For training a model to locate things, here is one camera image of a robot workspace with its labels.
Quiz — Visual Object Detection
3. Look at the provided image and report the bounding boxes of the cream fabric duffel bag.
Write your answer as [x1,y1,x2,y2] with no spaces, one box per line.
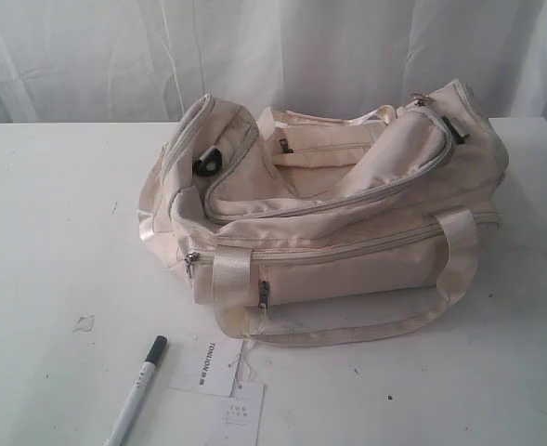
[138,80,509,347]

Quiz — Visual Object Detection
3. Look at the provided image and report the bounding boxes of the white marker black cap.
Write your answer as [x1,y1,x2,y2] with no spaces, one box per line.
[103,335,168,446]

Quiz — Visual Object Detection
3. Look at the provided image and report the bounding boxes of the white tag TONLION text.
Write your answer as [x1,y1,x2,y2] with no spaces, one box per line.
[169,336,242,397]

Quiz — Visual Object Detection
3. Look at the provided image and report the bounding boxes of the white square hang tag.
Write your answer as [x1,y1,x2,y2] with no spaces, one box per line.
[207,382,265,446]

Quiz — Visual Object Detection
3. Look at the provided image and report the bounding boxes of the clear tape scrap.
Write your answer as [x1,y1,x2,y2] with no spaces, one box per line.
[73,315,95,333]

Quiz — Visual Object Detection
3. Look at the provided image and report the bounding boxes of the white backdrop curtain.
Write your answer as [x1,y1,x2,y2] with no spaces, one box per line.
[0,1,547,123]

